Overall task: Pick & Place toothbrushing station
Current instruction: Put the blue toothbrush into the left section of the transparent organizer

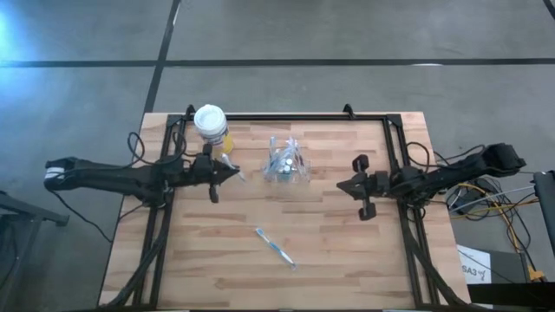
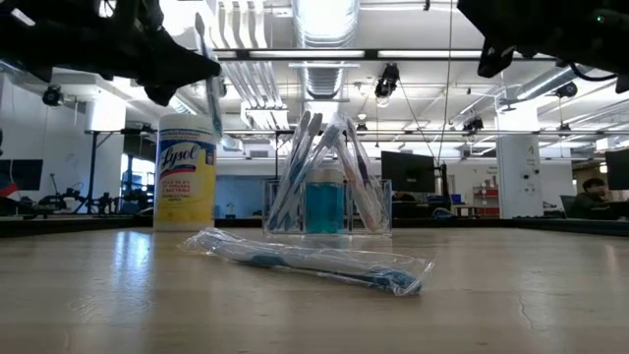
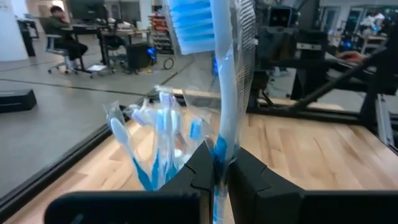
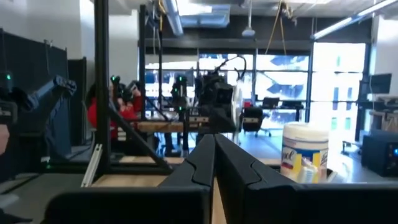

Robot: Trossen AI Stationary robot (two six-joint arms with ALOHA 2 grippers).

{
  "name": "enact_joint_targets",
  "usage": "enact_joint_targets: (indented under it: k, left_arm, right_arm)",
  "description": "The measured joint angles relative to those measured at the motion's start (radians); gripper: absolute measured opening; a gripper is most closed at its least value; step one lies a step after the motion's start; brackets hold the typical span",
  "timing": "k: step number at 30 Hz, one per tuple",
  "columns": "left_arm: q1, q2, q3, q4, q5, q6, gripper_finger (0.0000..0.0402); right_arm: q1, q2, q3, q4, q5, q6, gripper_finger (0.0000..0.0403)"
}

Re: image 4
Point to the yellow white Lysol wipes canister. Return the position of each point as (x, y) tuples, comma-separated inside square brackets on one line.
[(303, 146)]

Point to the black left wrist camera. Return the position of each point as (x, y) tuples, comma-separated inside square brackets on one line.
[(224, 92)]

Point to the blue covered equipment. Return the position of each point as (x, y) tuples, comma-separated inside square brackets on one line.
[(53, 118)]

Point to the black desk monitor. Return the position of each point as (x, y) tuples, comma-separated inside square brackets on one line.
[(380, 83)]

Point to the wooden workbench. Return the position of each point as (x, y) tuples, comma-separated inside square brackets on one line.
[(168, 126)]

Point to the black aluminium table frame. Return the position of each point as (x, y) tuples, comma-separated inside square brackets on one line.
[(102, 93)]

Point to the black computer box blue light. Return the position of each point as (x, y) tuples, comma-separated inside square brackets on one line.
[(379, 152)]

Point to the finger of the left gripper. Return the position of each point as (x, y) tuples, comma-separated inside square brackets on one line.
[(229, 121), (216, 123)]

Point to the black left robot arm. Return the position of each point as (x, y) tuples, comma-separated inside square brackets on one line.
[(231, 67)]

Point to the person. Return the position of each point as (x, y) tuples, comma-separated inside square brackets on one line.
[(124, 112)]

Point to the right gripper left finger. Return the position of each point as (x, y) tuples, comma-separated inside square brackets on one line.
[(199, 168)]

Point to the long ceiling light strip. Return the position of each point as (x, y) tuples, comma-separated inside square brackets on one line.
[(351, 20)]

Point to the white pendant lamp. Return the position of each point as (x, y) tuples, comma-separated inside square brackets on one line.
[(248, 31)]

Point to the dark partition wall panel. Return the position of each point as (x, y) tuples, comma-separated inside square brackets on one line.
[(31, 62)]

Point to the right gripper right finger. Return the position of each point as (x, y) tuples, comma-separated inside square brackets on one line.
[(239, 174)]

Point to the black office chair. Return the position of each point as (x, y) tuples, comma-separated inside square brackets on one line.
[(252, 119)]

